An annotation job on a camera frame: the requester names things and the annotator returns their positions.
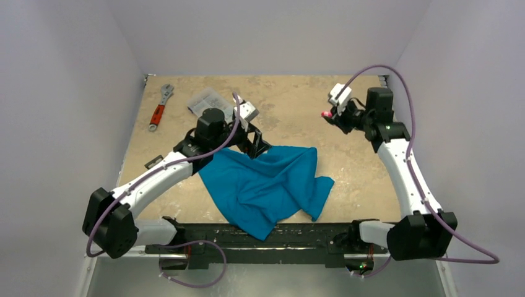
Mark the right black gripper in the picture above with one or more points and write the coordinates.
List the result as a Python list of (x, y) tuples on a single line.
[(342, 119)]

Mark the aluminium frame rail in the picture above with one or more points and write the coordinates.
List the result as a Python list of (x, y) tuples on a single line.
[(137, 274)]

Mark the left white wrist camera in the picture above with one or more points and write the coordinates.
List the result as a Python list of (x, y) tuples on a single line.
[(246, 113)]

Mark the red handled adjustable wrench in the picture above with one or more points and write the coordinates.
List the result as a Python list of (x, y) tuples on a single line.
[(166, 93)]

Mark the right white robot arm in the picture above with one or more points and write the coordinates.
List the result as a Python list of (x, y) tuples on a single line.
[(421, 233)]

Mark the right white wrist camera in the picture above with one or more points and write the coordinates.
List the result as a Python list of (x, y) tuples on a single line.
[(338, 97)]

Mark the clear plastic organizer box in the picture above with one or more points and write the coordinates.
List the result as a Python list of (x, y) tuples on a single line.
[(209, 98)]

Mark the small black square frame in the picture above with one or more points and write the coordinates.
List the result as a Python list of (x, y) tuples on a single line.
[(156, 160)]

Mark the blue t-shirt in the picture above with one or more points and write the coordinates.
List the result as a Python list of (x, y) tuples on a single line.
[(256, 194)]

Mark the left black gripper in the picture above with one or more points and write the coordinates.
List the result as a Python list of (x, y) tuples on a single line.
[(257, 144)]

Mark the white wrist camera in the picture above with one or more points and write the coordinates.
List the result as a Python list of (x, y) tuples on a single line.
[(246, 113), (338, 97)]

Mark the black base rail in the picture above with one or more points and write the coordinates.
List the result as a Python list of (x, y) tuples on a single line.
[(333, 245)]

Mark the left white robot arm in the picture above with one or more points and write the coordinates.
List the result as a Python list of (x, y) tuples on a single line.
[(111, 219)]

